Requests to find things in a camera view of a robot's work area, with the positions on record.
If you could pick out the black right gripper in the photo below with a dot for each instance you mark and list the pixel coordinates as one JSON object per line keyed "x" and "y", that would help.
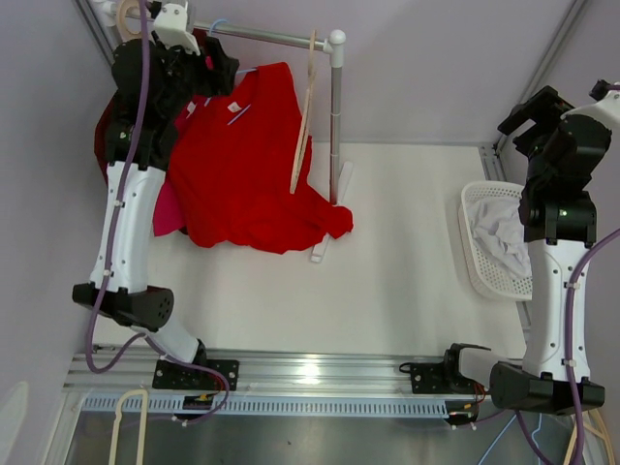
{"x": 544, "y": 109}

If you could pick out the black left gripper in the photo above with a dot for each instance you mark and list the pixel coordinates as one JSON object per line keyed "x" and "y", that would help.
{"x": 218, "y": 80}

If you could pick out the light blue thin hanger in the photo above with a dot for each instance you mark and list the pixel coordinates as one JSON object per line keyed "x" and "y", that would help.
{"x": 231, "y": 65}

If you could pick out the red t shirt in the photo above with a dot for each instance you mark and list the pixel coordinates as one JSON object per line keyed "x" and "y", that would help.
{"x": 231, "y": 170}

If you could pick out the beige wooden hanger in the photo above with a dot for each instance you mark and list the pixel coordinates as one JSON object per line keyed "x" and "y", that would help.
{"x": 303, "y": 133}

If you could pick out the white t shirt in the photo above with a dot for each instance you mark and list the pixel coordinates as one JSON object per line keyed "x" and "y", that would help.
{"x": 496, "y": 228}

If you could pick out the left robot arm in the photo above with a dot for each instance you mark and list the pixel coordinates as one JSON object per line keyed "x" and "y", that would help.
{"x": 154, "y": 84}

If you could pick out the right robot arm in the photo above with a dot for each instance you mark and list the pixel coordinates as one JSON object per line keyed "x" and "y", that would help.
{"x": 563, "y": 147}

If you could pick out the dark maroon t shirt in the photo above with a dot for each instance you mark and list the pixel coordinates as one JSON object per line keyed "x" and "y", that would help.
{"x": 99, "y": 145}

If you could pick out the beige hanger on rack left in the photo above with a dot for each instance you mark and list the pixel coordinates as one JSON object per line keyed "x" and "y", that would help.
{"x": 124, "y": 11}

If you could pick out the magenta pink t shirt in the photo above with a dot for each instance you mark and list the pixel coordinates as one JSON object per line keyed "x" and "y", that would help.
{"x": 168, "y": 216}

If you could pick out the blue hanger bottom right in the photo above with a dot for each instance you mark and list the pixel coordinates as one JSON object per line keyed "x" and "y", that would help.
{"x": 507, "y": 440}

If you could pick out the beige hanger bottom right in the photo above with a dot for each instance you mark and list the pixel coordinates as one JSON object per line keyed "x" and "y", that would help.
{"x": 597, "y": 448}

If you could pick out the silver clothes rack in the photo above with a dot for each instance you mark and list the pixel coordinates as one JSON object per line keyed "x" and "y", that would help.
{"x": 340, "y": 172}

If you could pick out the white perforated plastic basket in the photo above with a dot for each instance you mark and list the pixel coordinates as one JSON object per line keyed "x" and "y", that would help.
{"x": 488, "y": 279}

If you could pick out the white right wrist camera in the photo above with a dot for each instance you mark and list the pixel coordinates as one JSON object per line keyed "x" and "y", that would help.
{"x": 606, "y": 106}

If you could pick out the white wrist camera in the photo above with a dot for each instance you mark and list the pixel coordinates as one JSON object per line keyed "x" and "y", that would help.
{"x": 174, "y": 24}
{"x": 606, "y": 106}

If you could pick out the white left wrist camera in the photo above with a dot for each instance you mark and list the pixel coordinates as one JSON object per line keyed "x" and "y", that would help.
{"x": 174, "y": 24}

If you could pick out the aluminium corner frame post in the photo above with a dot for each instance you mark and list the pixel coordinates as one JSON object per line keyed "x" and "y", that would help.
{"x": 552, "y": 51}

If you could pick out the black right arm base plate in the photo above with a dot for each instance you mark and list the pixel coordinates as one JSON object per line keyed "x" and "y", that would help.
{"x": 438, "y": 378}

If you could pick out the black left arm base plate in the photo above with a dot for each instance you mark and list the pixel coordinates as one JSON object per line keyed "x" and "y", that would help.
{"x": 171, "y": 376}

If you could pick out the aluminium frame rail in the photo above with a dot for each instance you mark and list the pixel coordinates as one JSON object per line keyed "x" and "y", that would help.
{"x": 265, "y": 373}

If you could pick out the white slotted cable duct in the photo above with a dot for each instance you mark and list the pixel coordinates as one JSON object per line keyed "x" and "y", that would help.
{"x": 253, "y": 405}

